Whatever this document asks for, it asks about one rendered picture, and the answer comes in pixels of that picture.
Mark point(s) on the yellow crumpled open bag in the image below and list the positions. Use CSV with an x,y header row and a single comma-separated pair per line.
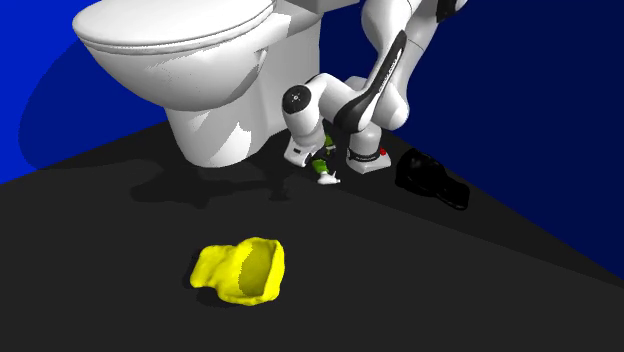
x,y
219,270

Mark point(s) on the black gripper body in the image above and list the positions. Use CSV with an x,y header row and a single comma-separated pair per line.
x,y
310,158

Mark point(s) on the black glossy shoe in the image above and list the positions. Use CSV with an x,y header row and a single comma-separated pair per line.
x,y
424,173

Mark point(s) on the white toilet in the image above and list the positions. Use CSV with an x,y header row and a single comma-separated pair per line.
x,y
195,63

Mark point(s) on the green and white figure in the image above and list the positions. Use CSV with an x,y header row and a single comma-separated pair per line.
x,y
322,167

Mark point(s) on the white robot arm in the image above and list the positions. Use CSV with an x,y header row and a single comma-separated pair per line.
x,y
385,73

